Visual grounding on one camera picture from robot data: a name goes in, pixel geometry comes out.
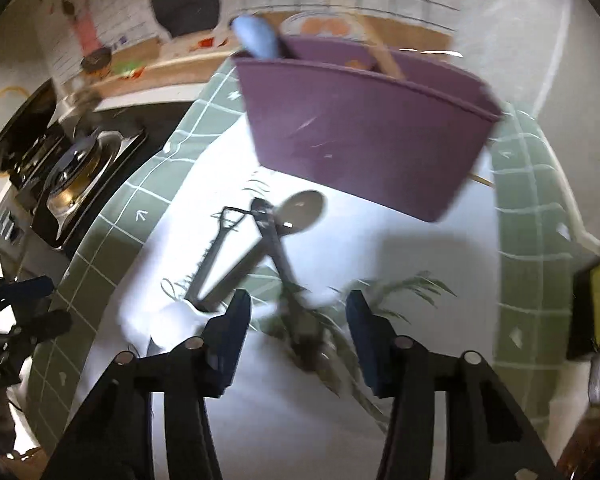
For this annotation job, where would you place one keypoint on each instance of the wooden chopstick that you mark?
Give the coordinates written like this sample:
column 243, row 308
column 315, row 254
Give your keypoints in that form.
column 380, row 50
column 481, row 180

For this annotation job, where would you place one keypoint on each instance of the black wok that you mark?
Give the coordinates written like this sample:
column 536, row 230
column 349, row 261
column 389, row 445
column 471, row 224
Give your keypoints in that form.
column 25, row 120

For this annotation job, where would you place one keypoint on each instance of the black gas stove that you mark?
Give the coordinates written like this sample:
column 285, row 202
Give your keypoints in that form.
column 45, row 230

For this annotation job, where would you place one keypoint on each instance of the round metal spoon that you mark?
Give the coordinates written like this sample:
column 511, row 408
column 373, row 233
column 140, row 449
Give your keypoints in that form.
column 302, row 210

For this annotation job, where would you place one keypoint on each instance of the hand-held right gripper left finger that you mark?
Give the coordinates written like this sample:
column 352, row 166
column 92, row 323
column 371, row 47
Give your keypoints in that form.
column 235, row 320

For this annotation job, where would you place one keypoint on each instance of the white spoon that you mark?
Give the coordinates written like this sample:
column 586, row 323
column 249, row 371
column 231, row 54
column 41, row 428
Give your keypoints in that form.
column 175, row 320

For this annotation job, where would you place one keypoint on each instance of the round stove burner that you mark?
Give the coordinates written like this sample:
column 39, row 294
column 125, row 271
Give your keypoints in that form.
column 75, row 170

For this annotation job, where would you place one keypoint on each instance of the green and white tablecloth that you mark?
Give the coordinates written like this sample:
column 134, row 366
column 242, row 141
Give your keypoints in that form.
column 430, row 270

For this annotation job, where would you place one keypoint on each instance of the blue spoon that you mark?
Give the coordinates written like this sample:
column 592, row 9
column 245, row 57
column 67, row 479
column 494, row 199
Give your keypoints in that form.
column 257, row 35

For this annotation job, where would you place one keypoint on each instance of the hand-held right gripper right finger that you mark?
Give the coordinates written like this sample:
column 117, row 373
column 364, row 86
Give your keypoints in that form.
column 362, row 330

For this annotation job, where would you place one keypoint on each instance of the cartoon wall poster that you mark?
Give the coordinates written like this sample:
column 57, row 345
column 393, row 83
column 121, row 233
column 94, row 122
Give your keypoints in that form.
column 130, row 0

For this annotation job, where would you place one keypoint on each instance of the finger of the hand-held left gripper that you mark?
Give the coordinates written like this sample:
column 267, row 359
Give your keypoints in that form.
column 42, row 327
column 30, row 287

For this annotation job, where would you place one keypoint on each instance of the purple utensil holder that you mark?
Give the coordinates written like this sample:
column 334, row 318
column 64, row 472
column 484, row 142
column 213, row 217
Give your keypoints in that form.
column 355, row 130

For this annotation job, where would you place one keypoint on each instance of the long dark metal spoon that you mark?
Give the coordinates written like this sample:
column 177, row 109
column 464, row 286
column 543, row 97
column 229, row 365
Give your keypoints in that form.
column 280, row 265

